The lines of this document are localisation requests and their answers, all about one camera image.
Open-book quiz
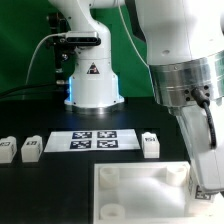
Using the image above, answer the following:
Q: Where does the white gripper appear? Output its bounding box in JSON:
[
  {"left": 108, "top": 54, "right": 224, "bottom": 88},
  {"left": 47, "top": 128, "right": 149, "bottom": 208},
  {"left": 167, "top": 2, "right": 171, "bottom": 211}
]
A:
[{"left": 177, "top": 101, "right": 224, "bottom": 193}]

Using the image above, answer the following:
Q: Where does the white square tabletop tray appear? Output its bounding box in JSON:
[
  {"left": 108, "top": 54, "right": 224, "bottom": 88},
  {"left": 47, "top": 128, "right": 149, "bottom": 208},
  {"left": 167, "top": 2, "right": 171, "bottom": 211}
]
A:
[{"left": 92, "top": 161, "right": 224, "bottom": 224}]

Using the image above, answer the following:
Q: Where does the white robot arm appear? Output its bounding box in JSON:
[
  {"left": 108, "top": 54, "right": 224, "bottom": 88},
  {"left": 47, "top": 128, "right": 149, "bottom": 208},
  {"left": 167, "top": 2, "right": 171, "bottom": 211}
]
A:
[{"left": 49, "top": 0, "right": 224, "bottom": 193}]

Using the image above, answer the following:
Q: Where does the white sheet with markers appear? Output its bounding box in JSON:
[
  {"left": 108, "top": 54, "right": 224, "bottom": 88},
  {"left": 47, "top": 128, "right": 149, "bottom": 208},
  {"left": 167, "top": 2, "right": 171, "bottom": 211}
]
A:
[{"left": 45, "top": 129, "right": 140, "bottom": 153}]

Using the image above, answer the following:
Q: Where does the black camera on mount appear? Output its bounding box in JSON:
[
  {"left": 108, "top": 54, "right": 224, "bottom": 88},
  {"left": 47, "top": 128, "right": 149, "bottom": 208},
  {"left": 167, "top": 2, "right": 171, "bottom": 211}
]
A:
[{"left": 65, "top": 31, "right": 101, "bottom": 46}]

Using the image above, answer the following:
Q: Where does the black cable bundle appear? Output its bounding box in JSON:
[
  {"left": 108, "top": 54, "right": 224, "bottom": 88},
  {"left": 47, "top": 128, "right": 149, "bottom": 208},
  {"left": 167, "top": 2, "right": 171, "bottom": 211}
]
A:
[{"left": 0, "top": 83, "right": 69, "bottom": 100}]

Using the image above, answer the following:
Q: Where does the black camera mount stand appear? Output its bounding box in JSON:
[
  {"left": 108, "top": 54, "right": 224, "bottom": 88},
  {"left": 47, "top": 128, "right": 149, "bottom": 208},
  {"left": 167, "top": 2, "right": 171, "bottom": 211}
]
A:
[{"left": 46, "top": 12, "right": 74, "bottom": 89}]

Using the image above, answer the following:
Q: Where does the white camera cable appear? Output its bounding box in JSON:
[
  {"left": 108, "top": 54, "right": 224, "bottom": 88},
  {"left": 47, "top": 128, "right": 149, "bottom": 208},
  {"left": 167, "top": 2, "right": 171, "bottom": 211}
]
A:
[{"left": 21, "top": 32, "right": 67, "bottom": 100}]

